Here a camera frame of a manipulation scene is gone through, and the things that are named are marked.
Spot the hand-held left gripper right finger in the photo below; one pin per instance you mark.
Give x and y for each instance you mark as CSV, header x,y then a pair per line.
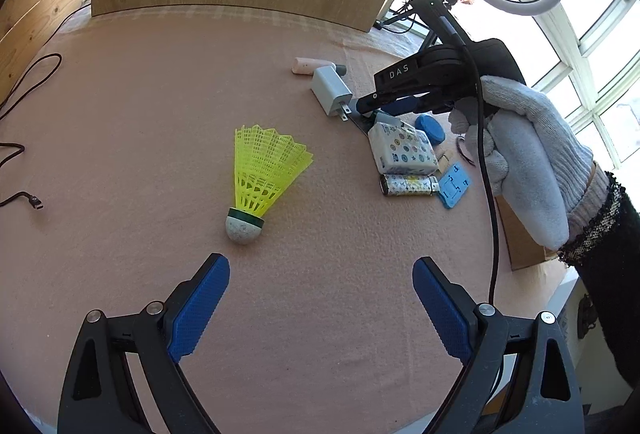
x,y
442,304

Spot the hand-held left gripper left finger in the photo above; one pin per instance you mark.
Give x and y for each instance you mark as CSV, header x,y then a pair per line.
x,y
200,304

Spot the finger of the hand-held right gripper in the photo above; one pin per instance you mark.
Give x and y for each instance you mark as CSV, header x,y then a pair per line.
x,y
372,103
402,105

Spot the blue round lid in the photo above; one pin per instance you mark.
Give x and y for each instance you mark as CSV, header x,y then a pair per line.
x,y
431,129

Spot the patterned tissue pack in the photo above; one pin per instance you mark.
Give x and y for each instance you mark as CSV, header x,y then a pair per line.
x,y
400,149

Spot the white charger adapter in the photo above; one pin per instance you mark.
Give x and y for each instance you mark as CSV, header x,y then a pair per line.
x,y
330,89

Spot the pink tube with grey cap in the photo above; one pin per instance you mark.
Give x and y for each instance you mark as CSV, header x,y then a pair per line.
x,y
310,65

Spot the patterned packet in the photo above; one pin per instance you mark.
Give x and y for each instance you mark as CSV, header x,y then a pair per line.
x,y
405,185

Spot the cardboard box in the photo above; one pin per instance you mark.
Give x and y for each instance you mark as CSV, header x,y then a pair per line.
x,y
520,239

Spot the yellow shuttlecock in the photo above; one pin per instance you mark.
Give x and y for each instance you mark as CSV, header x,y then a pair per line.
x,y
265,169

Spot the person's right forearm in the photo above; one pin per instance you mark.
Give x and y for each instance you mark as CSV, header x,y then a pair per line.
x,y
610,264

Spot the person's right hand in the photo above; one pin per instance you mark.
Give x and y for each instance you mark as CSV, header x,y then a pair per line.
x,y
530,149

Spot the checked cloth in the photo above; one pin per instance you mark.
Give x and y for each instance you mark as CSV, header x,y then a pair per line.
x,y
395,46

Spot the wooden clothespin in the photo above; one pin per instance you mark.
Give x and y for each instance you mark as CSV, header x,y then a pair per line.
x,y
445,161

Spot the black tripod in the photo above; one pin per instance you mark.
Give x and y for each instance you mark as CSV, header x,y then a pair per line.
x,y
397,16

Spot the white window frame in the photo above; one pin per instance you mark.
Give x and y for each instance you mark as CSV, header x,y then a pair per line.
x,y
565,24

